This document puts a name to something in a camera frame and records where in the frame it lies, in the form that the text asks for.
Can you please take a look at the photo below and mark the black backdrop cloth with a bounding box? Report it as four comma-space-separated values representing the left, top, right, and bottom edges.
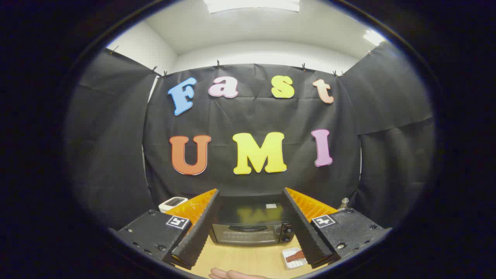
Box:
64, 41, 436, 233

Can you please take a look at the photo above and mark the white rectangular tray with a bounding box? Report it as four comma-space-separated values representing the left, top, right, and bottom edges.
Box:
282, 247, 309, 270

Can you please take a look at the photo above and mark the black toaster oven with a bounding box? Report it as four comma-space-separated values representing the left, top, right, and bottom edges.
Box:
209, 196, 296, 246

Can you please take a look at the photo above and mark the small ceiling light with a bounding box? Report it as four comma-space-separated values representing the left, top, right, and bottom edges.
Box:
363, 29, 385, 46

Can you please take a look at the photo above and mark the long ceiling light panel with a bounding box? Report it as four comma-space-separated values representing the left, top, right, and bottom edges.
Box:
203, 0, 301, 14

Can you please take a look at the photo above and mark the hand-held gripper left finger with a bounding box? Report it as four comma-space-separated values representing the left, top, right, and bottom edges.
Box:
110, 189, 221, 270

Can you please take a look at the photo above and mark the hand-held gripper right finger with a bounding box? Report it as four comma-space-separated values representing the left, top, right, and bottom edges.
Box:
281, 187, 392, 269

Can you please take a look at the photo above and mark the white bread toaster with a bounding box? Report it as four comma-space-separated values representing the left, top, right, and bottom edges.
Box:
158, 197, 189, 213

